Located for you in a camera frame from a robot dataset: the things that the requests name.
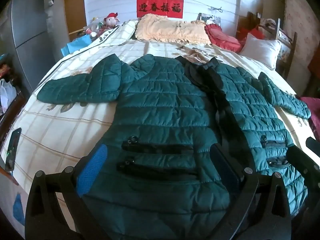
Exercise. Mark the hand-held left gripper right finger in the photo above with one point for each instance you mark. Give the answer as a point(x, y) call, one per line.
point(226, 170)

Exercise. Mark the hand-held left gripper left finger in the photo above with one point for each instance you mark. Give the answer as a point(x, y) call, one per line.
point(93, 166)

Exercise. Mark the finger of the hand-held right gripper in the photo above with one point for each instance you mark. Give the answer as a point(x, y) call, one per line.
point(314, 145)
point(301, 161)

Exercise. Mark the dark green quilted jacket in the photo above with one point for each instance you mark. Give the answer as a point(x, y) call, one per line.
point(162, 105)

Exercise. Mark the magenta cloth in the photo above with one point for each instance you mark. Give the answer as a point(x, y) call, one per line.
point(311, 110)

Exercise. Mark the floral checkered bed blanket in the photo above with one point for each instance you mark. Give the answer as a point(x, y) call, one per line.
point(62, 130)

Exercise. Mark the black remote on bed edge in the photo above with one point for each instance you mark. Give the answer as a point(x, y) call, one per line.
point(13, 150)

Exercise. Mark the wooden chair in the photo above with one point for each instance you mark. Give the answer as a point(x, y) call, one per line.
point(290, 47)

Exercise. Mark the white pillow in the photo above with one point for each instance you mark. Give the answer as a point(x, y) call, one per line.
point(262, 50)

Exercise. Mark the white plastic bag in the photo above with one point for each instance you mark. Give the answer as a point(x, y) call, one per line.
point(7, 96)

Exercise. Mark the blue box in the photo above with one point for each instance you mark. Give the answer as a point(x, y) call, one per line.
point(76, 45)

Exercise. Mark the red cloth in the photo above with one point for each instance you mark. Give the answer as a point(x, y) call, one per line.
point(255, 33)

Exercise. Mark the red ruffled pillow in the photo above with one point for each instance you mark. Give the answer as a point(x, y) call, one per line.
point(222, 38)

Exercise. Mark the plush toy with red hat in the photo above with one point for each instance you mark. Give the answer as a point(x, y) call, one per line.
point(111, 20)

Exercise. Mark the grey refrigerator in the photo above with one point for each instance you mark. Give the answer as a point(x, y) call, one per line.
point(33, 30)

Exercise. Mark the yellow fringed pillow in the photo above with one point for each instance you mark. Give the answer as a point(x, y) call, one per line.
point(172, 28)

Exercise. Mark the wooden door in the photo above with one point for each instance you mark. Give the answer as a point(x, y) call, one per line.
point(75, 10)

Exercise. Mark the picture frame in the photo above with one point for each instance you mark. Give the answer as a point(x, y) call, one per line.
point(210, 18)

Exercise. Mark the red wall banner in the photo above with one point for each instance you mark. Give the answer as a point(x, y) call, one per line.
point(160, 7)

